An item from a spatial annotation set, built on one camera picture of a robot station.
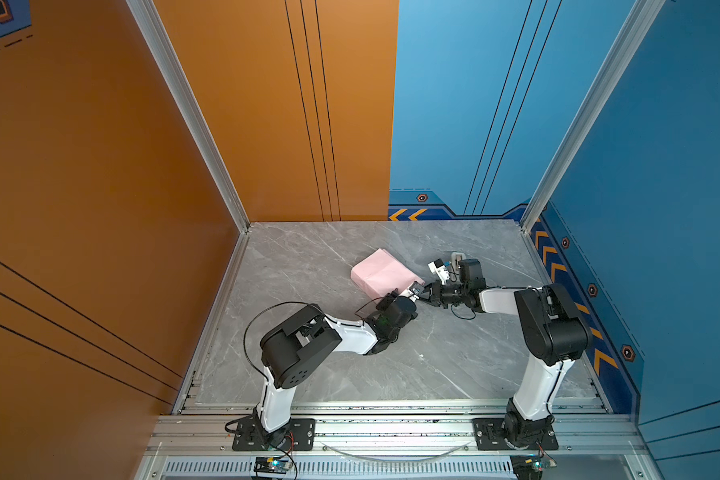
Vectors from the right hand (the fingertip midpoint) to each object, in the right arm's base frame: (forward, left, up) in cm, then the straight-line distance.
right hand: (413, 296), depth 92 cm
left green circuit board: (-42, +37, -7) cm, 57 cm away
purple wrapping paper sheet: (+9, +9, +2) cm, 13 cm away
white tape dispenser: (+16, -16, -1) cm, 23 cm away
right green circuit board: (-43, -24, -8) cm, 50 cm away
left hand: (+1, +4, -2) cm, 4 cm away
